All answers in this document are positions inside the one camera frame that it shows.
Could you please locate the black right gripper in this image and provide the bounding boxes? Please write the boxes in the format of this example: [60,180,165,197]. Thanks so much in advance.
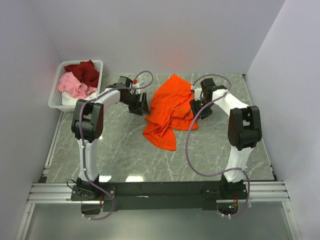
[189,97,214,123]

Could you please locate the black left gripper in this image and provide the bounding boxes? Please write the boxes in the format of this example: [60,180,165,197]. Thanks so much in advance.
[121,92,151,116]

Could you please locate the orange t shirt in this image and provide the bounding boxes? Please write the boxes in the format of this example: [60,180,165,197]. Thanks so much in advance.
[142,74,194,151]

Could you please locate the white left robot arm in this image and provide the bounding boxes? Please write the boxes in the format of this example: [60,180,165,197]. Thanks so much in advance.
[71,76,150,201]

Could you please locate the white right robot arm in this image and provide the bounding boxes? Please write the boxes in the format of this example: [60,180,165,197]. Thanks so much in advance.
[189,74,262,200]

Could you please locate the dark red t shirt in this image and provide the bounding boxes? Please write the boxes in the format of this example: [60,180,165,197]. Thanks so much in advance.
[64,60,100,88]

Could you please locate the white t shirt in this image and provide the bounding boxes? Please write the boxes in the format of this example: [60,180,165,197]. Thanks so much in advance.
[61,91,97,106]

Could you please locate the pink t shirt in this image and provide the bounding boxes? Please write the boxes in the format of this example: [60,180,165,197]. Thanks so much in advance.
[57,72,97,100]

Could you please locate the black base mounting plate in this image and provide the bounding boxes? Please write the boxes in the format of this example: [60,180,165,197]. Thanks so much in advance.
[70,180,250,215]

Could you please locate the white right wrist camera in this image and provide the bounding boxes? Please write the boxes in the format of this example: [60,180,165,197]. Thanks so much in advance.
[191,85,203,101]

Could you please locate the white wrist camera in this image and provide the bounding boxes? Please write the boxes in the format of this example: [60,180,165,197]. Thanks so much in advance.
[191,85,203,101]
[132,79,146,89]

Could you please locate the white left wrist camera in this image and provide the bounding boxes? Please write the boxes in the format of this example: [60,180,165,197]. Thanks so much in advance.
[132,79,146,89]

